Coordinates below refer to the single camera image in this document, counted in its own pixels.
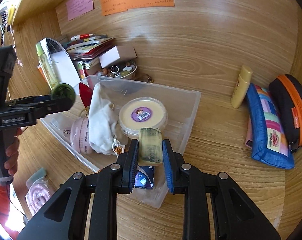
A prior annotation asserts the dark green spray bottle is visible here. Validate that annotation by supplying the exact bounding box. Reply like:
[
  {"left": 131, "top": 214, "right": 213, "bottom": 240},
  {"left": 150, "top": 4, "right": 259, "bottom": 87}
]
[{"left": 51, "top": 83, "right": 76, "bottom": 111}]

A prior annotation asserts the pink rope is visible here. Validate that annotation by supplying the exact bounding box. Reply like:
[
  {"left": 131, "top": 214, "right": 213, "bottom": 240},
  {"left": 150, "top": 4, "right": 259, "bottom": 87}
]
[{"left": 25, "top": 177, "right": 56, "bottom": 217}]

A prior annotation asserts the pink round portable fan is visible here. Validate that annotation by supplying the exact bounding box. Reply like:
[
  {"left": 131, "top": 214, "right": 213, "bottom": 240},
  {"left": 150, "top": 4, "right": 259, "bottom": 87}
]
[{"left": 70, "top": 116, "right": 93, "bottom": 154}]

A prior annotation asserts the red velvet drawstring pouch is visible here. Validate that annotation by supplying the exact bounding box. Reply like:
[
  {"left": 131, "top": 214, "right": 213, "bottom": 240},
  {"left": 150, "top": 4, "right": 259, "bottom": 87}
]
[{"left": 78, "top": 82, "right": 93, "bottom": 107}]

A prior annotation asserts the teal frosted small bottle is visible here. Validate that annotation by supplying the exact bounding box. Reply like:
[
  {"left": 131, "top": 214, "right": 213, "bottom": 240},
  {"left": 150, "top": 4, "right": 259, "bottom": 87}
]
[{"left": 26, "top": 168, "right": 47, "bottom": 189}]

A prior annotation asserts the white fleece pouch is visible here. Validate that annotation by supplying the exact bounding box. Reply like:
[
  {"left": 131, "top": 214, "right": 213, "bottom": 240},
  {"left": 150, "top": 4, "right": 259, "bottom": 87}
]
[{"left": 88, "top": 83, "right": 129, "bottom": 155}]

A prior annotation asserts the wooden gourd charm with cord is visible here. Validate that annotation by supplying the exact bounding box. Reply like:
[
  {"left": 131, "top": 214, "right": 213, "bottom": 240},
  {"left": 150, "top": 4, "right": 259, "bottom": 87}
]
[{"left": 112, "top": 136, "right": 129, "bottom": 157}]

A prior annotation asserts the blue Max razor box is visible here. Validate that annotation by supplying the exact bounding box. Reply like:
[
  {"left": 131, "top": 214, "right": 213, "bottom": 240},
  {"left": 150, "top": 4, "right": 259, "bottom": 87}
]
[{"left": 134, "top": 166, "right": 155, "bottom": 190}]

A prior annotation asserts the cream jar with purple label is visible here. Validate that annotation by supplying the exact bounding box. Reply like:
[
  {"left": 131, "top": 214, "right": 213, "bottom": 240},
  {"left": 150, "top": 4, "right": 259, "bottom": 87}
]
[{"left": 118, "top": 97, "right": 168, "bottom": 139}]

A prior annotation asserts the worn rectangular eraser block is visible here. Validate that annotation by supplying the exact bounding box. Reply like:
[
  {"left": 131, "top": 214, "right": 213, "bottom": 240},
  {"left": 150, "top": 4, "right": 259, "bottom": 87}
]
[{"left": 138, "top": 128, "right": 163, "bottom": 166}]

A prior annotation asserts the person left hand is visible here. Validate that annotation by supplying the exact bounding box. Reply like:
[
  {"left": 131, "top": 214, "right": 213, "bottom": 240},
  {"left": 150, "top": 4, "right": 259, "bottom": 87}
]
[{"left": 4, "top": 128, "right": 23, "bottom": 175}]

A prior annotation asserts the orange small box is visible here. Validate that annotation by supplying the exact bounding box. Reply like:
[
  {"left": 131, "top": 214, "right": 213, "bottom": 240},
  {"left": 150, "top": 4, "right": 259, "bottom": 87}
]
[{"left": 37, "top": 65, "right": 46, "bottom": 80}]

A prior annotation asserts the yellow-green spray bottle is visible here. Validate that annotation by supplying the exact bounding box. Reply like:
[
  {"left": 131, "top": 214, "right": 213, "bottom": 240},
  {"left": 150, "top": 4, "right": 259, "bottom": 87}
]
[{"left": 36, "top": 42, "right": 58, "bottom": 90}]

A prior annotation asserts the white folded paper document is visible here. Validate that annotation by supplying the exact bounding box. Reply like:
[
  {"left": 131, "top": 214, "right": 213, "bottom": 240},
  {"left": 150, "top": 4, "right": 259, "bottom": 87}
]
[{"left": 39, "top": 38, "right": 80, "bottom": 87}]

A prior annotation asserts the fruit pattern box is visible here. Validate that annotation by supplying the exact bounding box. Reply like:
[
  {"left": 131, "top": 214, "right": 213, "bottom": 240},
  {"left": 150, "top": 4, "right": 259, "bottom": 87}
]
[{"left": 75, "top": 61, "right": 86, "bottom": 80}]

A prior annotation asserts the clear plastic storage bin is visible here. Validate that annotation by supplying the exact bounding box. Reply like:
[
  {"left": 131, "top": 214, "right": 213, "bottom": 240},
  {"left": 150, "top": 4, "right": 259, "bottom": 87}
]
[{"left": 40, "top": 74, "right": 202, "bottom": 209}]

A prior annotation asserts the stack of books and cards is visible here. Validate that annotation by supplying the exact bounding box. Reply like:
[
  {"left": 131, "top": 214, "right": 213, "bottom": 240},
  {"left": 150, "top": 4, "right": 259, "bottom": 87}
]
[{"left": 62, "top": 35, "right": 115, "bottom": 77}]

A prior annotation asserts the blue patchwork pencil pouch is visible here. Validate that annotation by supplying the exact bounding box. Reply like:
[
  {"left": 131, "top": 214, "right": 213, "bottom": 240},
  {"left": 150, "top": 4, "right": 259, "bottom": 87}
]
[{"left": 246, "top": 83, "right": 295, "bottom": 170}]

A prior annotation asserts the bowl of beads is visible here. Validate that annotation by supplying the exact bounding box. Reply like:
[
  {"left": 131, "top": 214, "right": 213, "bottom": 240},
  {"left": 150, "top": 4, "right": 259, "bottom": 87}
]
[{"left": 96, "top": 61, "right": 137, "bottom": 80}]

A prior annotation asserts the white cardboard box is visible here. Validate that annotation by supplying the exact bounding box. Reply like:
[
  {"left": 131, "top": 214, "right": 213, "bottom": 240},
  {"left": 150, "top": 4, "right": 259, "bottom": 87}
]
[{"left": 99, "top": 46, "right": 137, "bottom": 68}]

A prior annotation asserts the pink sticky note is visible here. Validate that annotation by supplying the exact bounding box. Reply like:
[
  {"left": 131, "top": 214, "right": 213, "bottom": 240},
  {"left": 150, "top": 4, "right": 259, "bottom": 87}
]
[{"left": 66, "top": 0, "right": 94, "bottom": 21}]

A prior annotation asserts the black orange zip case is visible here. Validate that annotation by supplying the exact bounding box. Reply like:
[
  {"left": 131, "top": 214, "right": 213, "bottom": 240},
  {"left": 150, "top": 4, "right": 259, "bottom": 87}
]
[{"left": 268, "top": 74, "right": 302, "bottom": 152}]

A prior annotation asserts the small yellow lotion bottle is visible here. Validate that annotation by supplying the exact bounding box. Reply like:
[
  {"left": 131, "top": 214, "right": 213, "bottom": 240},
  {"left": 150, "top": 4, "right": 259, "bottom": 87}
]
[{"left": 230, "top": 65, "right": 253, "bottom": 108}]

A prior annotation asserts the pink earphone cable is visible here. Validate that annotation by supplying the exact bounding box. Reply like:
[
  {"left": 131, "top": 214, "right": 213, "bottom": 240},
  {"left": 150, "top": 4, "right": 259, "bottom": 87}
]
[{"left": 11, "top": 29, "right": 24, "bottom": 67}]

